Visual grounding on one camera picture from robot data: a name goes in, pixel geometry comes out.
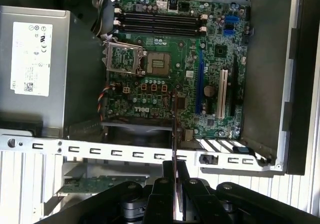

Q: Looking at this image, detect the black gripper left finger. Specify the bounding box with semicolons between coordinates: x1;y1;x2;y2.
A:
37;160;176;224

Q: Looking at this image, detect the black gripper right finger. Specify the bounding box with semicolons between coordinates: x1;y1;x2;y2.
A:
176;161;320;224

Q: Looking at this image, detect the RAM stick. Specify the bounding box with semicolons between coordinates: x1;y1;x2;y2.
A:
171;88;183;221

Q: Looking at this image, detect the black RAM slot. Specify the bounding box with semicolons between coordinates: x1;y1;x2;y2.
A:
114;16;208;24
114;10;208;19
114;28;208;37
114;22;208;31

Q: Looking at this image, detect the green graphics card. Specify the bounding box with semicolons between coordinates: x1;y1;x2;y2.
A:
56;175;151;199

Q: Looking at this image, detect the black case fan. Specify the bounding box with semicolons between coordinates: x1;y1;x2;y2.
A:
101;122;177;149

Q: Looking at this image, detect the white expansion slot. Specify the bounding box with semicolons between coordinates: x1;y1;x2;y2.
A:
216;68;229;120

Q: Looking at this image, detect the round coin battery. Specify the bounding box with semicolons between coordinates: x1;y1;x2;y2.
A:
203;84;217;99

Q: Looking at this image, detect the blue expansion slot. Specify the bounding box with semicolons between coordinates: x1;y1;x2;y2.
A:
194;47;205;115

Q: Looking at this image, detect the black expansion slot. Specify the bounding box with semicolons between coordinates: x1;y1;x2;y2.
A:
229;53;239;113

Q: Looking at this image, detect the CPU socket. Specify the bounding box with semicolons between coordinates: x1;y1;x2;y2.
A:
145;51;173;77

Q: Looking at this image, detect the green Dell motherboard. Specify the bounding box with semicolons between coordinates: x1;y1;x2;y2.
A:
101;0;252;141

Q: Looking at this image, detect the black open PC case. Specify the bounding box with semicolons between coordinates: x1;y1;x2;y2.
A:
0;0;320;177

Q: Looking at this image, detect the metal socket cover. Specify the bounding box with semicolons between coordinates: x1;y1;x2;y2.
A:
102;40;146;75

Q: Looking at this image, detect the grey power supply unit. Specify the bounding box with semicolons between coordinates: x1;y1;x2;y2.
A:
0;5;107;139

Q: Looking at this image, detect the multicolour fan wire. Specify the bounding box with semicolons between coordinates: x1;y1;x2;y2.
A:
96;82;122;122

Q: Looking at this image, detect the grey wire bundle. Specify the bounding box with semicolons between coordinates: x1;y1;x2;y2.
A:
91;0;120;39

